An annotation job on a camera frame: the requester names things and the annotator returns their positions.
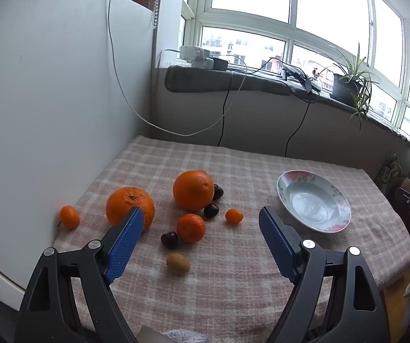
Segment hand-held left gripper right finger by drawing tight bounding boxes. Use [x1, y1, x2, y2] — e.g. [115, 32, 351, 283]
[258, 205, 391, 343]

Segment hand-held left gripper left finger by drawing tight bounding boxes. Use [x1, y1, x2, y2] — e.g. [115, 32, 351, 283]
[14, 205, 145, 343]

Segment large orange with green stem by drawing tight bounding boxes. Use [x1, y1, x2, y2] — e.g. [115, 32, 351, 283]
[105, 186, 155, 234]

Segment tiny orange kumquat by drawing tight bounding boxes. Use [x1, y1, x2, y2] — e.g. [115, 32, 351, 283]
[225, 209, 244, 224]

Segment floral white plate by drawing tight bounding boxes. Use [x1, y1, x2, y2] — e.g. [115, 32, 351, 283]
[276, 170, 352, 234]

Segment small brown kiwi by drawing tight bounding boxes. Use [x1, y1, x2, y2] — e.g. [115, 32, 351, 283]
[166, 253, 191, 276]

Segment small mandarin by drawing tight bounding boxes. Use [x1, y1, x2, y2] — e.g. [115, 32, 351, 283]
[59, 205, 81, 230]

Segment medium mandarin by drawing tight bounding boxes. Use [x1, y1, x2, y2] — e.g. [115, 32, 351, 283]
[176, 213, 206, 244]

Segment large smooth orange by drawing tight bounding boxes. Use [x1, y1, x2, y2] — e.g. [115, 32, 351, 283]
[172, 170, 215, 211]

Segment cardboard box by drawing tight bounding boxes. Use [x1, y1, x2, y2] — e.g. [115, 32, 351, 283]
[397, 178, 410, 204]

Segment green printed bag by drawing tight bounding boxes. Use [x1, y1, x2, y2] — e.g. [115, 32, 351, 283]
[379, 153, 403, 186]

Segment pink plaid blanket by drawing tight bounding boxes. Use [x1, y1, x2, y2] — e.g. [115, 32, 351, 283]
[53, 135, 410, 343]

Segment white paper sheet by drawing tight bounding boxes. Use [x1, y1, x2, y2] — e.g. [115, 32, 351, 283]
[139, 325, 166, 343]

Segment grey knit cloth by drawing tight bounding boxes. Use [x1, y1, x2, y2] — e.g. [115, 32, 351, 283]
[162, 330, 209, 343]

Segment potted spider plant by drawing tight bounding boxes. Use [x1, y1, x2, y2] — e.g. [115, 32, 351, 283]
[315, 43, 382, 129]

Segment white cabinet panel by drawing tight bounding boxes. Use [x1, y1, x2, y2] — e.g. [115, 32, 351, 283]
[0, 0, 156, 290]

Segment grey windowsill cover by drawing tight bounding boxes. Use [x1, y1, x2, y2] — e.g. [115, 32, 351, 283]
[164, 65, 410, 147]

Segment black power adapter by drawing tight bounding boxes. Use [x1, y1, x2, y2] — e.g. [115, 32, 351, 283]
[210, 57, 229, 72]

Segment white power adapter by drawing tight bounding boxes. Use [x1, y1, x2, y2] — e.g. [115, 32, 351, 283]
[191, 57, 214, 70]

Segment white power adapters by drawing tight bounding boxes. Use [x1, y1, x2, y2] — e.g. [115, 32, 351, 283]
[179, 45, 209, 61]

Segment long black cable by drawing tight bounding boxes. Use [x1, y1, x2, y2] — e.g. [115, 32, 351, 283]
[255, 57, 320, 158]

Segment thin black cable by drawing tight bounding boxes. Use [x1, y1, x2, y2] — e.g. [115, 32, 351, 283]
[217, 68, 248, 147]

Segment black charger with cables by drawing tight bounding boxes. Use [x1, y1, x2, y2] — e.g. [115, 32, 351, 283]
[282, 63, 322, 91]

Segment long white cable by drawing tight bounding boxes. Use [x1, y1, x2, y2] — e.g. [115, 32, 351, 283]
[108, 0, 248, 137]

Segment white window frame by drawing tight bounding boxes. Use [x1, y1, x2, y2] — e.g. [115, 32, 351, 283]
[182, 0, 410, 143]

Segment white beaded blind cord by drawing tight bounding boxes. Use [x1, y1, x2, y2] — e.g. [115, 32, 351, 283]
[152, 0, 163, 29]

